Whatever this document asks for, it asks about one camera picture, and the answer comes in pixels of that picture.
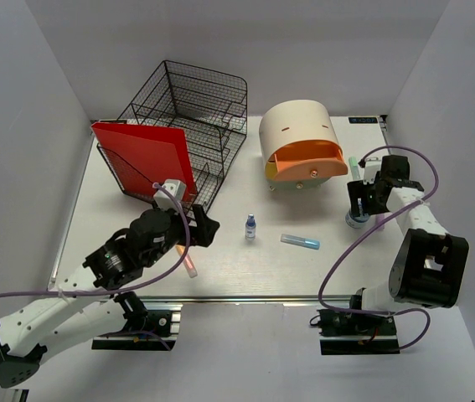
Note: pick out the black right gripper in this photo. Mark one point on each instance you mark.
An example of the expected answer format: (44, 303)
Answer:
(357, 190)

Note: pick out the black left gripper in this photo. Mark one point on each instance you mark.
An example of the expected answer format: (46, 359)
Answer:
(203, 234)

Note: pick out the blue white round jar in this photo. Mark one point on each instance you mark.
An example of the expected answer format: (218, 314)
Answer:
(357, 221)

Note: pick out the orange top drawer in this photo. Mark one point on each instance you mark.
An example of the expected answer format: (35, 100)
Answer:
(309, 159)

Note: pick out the red A4 file folder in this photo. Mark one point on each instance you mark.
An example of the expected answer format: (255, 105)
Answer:
(139, 156)

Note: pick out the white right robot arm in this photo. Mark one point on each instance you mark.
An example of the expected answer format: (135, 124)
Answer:
(430, 263)

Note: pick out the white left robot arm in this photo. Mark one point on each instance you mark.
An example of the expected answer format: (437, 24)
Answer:
(89, 302)

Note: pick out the green highlighter pen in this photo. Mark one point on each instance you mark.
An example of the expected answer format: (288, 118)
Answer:
(354, 168)

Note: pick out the orange pink highlighter pen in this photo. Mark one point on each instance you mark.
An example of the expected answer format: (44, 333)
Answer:
(187, 261)

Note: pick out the small blue spray bottle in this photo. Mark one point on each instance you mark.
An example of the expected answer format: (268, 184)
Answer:
(250, 227)

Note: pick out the pale green bottom drawer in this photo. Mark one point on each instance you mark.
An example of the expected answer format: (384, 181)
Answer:
(297, 184)

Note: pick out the blue clear highlighter pen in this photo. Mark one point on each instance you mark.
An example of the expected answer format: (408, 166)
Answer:
(300, 241)

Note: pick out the yellow middle drawer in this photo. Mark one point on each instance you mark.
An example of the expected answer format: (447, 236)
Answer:
(270, 170)

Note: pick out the cream drawer cabinet shell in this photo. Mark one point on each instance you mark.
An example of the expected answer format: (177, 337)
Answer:
(294, 121)

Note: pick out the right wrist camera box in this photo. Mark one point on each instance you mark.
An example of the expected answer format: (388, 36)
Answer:
(371, 167)

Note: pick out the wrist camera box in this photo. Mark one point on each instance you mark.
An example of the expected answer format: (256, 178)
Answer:
(371, 167)
(169, 194)

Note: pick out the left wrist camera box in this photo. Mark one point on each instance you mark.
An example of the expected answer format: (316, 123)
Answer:
(169, 194)

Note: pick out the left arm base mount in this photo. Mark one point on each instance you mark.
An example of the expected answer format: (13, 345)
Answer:
(157, 331)

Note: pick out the black wire mesh file rack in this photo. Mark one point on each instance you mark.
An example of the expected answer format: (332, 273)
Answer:
(209, 105)

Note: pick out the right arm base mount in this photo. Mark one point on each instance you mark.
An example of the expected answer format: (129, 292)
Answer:
(344, 334)

